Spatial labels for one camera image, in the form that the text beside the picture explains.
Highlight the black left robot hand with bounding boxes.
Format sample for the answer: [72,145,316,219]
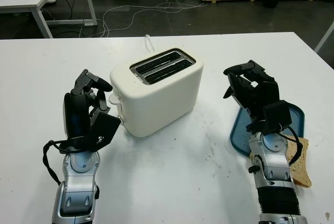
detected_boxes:
[63,69,113,143]

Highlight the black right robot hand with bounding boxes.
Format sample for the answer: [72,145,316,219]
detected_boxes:
[223,60,280,125]

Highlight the blue plastic tray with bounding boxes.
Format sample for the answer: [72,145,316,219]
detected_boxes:
[229,103,305,157]

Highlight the brown bread slice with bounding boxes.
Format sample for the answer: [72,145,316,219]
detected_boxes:
[249,134,313,188]

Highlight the cream white two-slot toaster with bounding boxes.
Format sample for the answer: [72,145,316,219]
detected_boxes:
[109,48,205,138]

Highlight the white slanted table leg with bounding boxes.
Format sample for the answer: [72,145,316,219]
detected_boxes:
[314,21,334,54]

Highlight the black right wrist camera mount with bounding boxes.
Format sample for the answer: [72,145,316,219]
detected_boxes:
[261,100,292,135]

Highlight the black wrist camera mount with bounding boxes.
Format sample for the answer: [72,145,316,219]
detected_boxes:
[59,111,122,155]
[261,100,292,135]

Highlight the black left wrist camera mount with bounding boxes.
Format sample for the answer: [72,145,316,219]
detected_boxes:
[59,111,122,155]

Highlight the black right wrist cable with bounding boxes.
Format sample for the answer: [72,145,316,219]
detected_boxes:
[278,124,301,166]

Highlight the white toaster power cord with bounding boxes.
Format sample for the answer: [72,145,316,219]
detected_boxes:
[144,34,154,52]

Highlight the white floor cables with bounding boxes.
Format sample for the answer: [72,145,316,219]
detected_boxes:
[98,0,207,38]

